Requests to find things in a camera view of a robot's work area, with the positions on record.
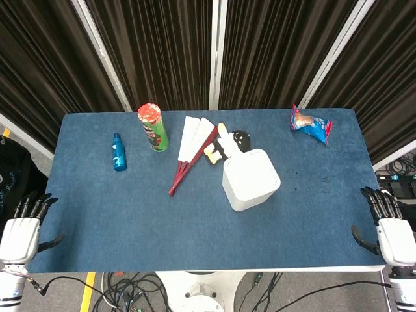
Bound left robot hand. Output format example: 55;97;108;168
0;190;66;265

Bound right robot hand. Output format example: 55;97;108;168
350;186;416;265

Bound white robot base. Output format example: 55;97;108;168
155;271;247;312

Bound white square container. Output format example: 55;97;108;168
222;148;281;213

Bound green chips can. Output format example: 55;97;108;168
137;103;171;153

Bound black bag with print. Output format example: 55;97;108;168
0;138;49;241

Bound small blue bottle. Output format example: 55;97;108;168
112;132;127;172

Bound blue snack bag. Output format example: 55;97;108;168
290;103;333;146

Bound blue table cloth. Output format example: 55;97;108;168
27;108;386;274

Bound black and white doll toy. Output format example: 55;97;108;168
203;122;252;165

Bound red and white folding fan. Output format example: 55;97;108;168
168;116;220;196

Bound dark pleated curtain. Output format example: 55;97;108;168
0;0;416;166

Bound black floor cables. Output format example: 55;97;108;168
28;272;392;312

